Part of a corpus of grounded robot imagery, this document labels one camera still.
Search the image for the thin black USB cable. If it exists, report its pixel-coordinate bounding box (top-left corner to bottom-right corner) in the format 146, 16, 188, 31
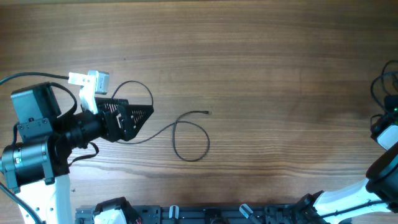
116, 110, 213, 163

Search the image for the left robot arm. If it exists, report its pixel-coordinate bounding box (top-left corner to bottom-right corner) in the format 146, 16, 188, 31
1, 82, 154, 223

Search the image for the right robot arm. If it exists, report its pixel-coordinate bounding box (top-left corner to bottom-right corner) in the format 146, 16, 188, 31
292, 112, 397, 223

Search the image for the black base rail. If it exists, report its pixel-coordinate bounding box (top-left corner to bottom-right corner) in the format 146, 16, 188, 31
74, 202, 352, 224

